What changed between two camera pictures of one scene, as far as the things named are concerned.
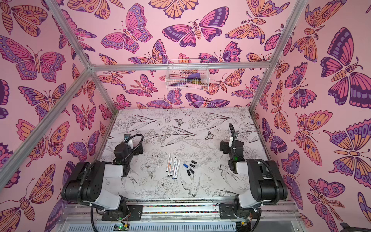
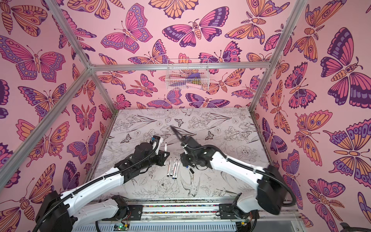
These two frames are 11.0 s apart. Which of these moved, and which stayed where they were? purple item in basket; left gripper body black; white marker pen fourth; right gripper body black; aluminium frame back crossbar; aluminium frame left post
Moved: right gripper body black; left gripper body black
Stayed: white marker pen fourth; aluminium frame left post; aluminium frame back crossbar; purple item in basket
